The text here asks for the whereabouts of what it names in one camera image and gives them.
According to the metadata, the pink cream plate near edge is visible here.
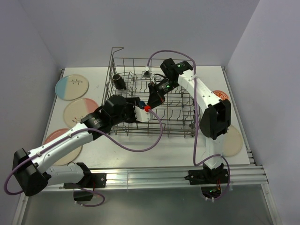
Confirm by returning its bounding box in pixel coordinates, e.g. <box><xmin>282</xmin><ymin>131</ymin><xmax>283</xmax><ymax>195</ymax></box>
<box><xmin>44</xmin><ymin>128</ymin><xmax>82</xmax><ymax>166</ymax></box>

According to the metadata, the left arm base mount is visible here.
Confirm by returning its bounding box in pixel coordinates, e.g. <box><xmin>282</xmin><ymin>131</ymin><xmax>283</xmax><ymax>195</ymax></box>
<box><xmin>63</xmin><ymin>173</ymin><xmax>107</xmax><ymax>207</ymax></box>

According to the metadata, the pink and cream plate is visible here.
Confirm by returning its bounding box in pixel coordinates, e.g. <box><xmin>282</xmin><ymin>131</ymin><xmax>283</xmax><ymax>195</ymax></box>
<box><xmin>63</xmin><ymin>98</ymin><xmax>99</xmax><ymax>128</ymax></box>

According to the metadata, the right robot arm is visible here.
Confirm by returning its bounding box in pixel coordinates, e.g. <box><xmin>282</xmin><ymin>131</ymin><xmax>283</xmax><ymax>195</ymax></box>
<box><xmin>144</xmin><ymin>58</ymin><xmax>231</xmax><ymax>183</ymax></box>

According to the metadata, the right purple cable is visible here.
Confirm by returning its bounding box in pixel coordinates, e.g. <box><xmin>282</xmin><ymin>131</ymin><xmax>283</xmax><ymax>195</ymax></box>
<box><xmin>146</xmin><ymin>50</ymin><xmax>232</xmax><ymax>200</ymax></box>

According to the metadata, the blue cream plate right side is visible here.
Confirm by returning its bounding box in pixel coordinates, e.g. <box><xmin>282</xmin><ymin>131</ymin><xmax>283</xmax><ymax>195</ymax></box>
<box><xmin>223</xmin><ymin>125</ymin><xmax>243</xmax><ymax>157</ymax></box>

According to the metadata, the aluminium rail frame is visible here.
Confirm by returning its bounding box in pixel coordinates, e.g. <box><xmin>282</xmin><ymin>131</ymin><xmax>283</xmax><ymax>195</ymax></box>
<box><xmin>12</xmin><ymin>67</ymin><xmax>277</xmax><ymax>225</ymax></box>

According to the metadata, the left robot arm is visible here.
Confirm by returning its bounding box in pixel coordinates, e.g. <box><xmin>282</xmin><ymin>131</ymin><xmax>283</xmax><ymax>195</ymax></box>
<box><xmin>13</xmin><ymin>95</ymin><xmax>140</xmax><ymax>196</ymax></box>

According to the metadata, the dark blue mug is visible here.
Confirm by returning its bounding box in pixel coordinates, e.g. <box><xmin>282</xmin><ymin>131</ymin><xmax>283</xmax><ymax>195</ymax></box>
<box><xmin>138</xmin><ymin>101</ymin><xmax>146</xmax><ymax>109</ymax></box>

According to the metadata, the orange patterned bowl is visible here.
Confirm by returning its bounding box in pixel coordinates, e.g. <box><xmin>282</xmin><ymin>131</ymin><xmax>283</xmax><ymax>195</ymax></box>
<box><xmin>213</xmin><ymin>90</ymin><xmax>229</xmax><ymax>100</ymax></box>

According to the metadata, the grey wire dish rack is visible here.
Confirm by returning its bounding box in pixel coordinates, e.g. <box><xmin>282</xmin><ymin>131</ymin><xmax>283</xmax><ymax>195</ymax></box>
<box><xmin>102</xmin><ymin>47</ymin><xmax>195</xmax><ymax>138</ymax></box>

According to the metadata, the blue and cream plate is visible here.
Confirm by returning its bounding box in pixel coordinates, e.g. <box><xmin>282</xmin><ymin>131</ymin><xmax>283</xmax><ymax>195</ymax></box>
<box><xmin>55</xmin><ymin>74</ymin><xmax>89</xmax><ymax>101</ymax></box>

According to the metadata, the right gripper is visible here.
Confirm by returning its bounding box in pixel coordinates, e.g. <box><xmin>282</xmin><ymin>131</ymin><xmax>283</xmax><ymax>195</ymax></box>
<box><xmin>147</xmin><ymin>78</ymin><xmax>180</xmax><ymax>109</ymax></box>

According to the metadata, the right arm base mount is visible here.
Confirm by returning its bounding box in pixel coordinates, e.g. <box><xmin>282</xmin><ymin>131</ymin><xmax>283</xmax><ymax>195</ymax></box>
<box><xmin>184</xmin><ymin>167</ymin><xmax>231</xmax><ymax>202</ymax></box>

